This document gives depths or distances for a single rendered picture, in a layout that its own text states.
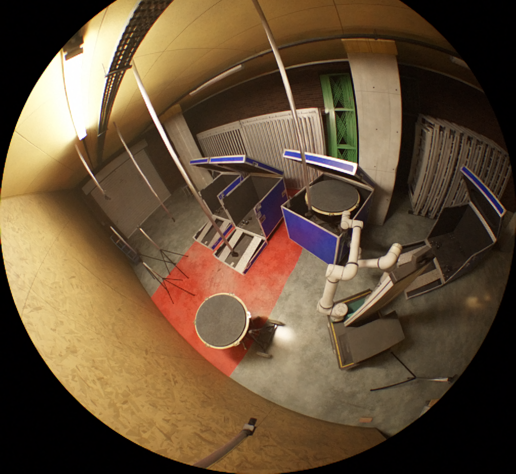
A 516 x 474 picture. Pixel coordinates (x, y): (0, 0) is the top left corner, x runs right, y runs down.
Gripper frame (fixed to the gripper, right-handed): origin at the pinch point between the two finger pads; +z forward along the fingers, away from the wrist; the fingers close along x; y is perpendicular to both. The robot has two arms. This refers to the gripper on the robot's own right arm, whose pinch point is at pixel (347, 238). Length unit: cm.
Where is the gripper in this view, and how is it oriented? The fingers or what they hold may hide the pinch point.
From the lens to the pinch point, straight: 220.7
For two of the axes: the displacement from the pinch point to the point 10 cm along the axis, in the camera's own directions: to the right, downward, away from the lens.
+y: -10.0, 0.0, 0.7
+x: 0.3, 9.4, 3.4
